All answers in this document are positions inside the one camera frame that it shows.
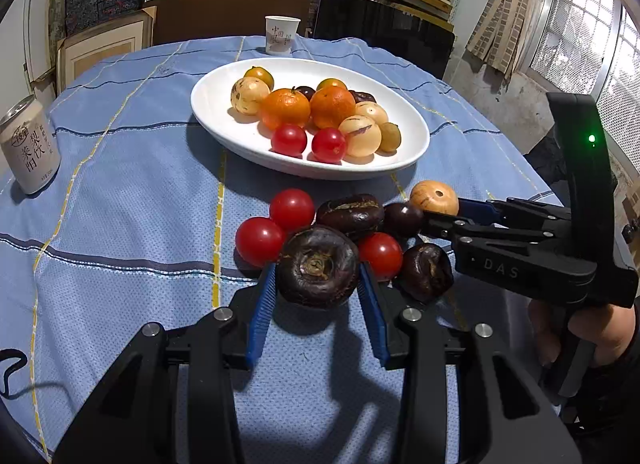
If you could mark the dark purple round fruit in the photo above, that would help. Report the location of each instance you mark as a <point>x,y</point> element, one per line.
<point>304,92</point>
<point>404,219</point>

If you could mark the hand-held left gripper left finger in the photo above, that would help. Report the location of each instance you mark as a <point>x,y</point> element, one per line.
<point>260,314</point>

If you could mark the white oval plate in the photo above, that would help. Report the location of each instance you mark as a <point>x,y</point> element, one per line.
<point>220,93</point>

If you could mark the brown wooden board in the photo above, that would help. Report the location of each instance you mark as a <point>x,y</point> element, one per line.
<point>230,18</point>

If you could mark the red cherry tomato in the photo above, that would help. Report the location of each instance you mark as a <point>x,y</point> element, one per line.
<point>380,256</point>
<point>329,144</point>
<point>260,241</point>
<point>292,209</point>
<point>289,138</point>

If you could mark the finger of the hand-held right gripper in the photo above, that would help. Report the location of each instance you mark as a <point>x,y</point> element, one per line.
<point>477,209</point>
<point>475,231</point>

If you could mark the person's right forearm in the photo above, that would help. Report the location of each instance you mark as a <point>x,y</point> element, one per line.
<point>607,394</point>

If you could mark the pale yellow round fruit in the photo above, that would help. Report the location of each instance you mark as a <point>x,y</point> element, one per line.
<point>371,112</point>
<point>249,95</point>

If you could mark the striped pale pepino melon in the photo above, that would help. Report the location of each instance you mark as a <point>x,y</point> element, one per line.
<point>360,136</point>

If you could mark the blue checked tablecloth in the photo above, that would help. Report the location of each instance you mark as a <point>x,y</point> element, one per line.
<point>125,224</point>

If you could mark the white leaning board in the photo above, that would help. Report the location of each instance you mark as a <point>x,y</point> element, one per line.
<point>35,43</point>

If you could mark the large dark water chestnut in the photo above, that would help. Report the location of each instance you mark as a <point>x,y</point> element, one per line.
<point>361,96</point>

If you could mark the brick pattern paper sheet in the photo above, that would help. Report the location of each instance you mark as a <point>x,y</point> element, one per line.
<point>500,28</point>

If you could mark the white drink can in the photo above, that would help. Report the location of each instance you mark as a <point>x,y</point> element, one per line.
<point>30,148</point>

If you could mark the white paper cup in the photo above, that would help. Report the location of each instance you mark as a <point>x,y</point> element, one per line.
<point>281,34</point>

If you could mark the black flat panel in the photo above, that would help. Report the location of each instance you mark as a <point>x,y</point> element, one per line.
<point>385,38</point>

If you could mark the aluminium frame window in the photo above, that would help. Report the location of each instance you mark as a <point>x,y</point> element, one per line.
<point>585,43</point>

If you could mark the orange mandarin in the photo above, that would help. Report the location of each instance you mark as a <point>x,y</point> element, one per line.
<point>332,106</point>
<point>285,106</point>

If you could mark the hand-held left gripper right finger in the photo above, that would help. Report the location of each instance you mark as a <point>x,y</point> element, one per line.
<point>372,314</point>

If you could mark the large pale yellow fruit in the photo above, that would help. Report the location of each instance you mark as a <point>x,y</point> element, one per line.
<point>434,198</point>

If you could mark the person's right hand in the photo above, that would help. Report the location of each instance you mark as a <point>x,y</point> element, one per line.
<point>547,334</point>

